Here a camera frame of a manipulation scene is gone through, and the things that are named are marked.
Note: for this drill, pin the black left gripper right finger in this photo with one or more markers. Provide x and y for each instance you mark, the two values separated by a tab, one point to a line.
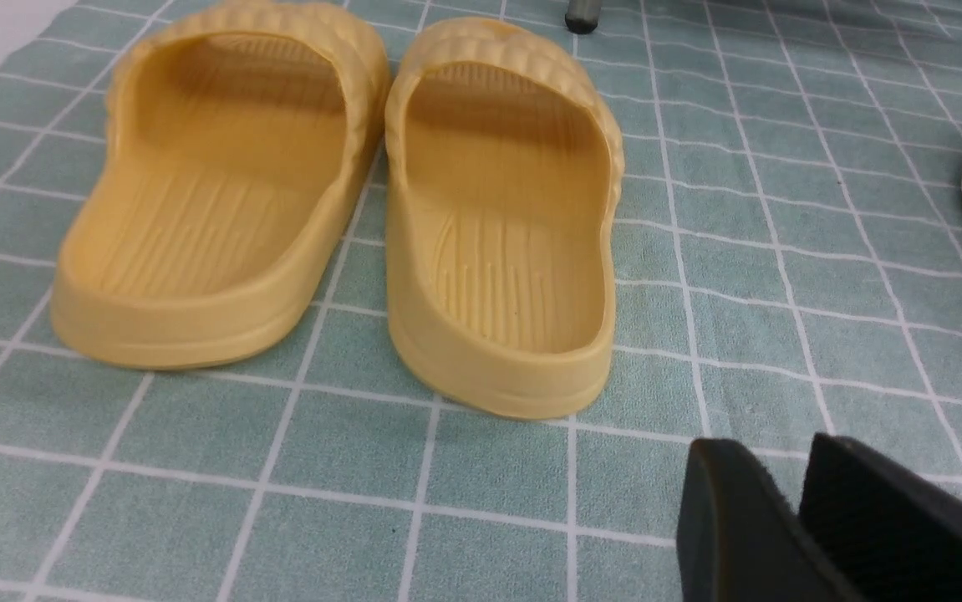
896	536

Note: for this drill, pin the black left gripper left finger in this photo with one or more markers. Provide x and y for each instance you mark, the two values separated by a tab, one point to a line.
739	540

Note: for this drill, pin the green checkered floor mat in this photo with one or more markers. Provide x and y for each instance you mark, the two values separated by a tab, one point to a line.
789	258

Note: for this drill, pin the yellow slipper right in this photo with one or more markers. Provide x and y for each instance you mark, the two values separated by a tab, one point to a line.
506	167

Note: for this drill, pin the yellow slipper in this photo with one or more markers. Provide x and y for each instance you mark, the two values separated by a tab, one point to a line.
238	141
506	167

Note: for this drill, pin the yellow slipper left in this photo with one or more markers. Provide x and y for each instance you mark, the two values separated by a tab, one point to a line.
238	141

